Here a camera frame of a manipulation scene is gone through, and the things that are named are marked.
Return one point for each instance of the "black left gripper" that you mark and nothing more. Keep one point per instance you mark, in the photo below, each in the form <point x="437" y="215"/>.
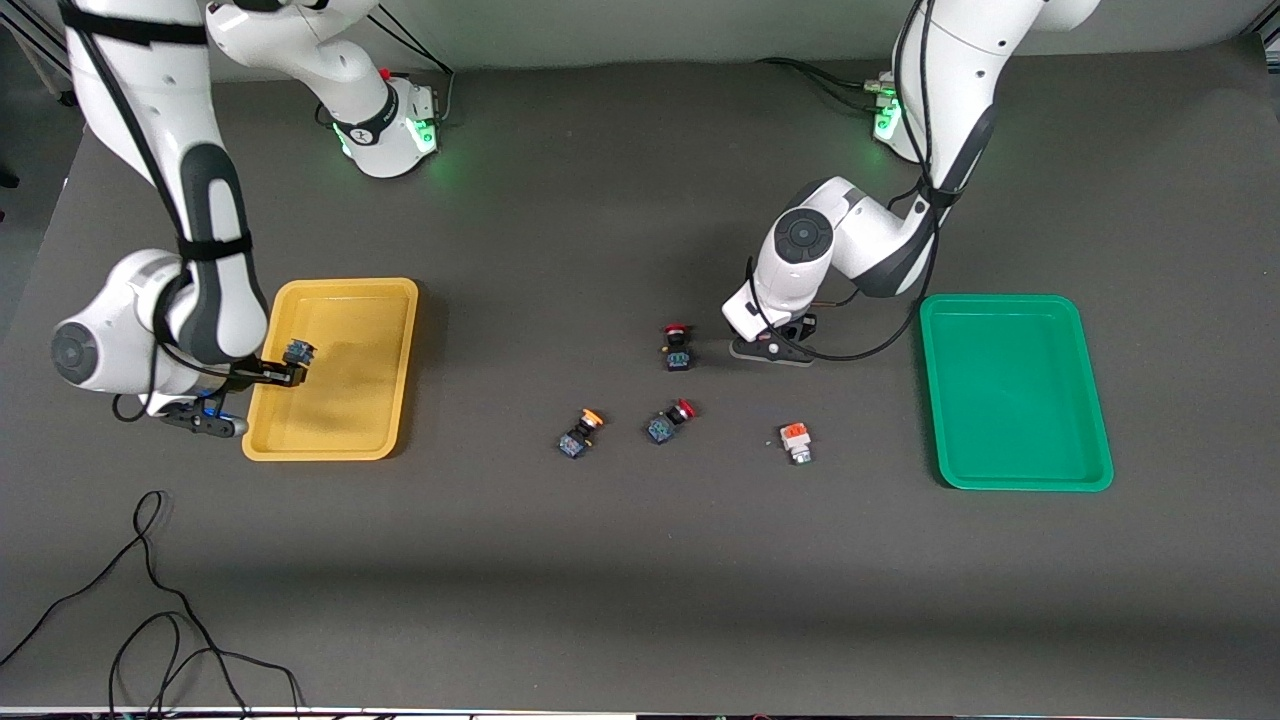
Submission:
<point x="804" y="329"/>

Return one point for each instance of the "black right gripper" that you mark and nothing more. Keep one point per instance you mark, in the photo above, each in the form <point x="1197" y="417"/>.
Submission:
<point x="246" y="372"/>

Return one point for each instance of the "yellow push button switch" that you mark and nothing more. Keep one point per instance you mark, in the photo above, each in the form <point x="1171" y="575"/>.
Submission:
<point x="298" y="351"/>
<point x="580" y="432"/>

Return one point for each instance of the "white orange button switch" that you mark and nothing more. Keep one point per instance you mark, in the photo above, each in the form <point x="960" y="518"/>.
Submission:
<point x="796" y="443"/>

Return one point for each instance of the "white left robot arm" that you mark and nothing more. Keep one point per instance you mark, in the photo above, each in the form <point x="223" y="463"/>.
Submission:
<point x="860" y="230"/>

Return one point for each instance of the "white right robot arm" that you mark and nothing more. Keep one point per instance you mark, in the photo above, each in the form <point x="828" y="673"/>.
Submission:
<point x="190" y="200"/>

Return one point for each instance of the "yellow plastic tray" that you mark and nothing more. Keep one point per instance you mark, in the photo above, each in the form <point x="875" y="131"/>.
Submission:
<point x="345" y="380"/>

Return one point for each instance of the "green plastic tray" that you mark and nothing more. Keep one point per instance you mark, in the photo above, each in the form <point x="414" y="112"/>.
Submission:
<point x="1014" y="390"/>

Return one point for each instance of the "red push button switch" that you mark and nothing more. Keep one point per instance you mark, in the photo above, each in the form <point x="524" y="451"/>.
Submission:
<point x="669" y="422"/>
<point x="677" y="347"/>

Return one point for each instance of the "aluminium frame profile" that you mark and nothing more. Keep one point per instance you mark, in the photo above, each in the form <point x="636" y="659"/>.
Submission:
<point x="35" y="45"/>

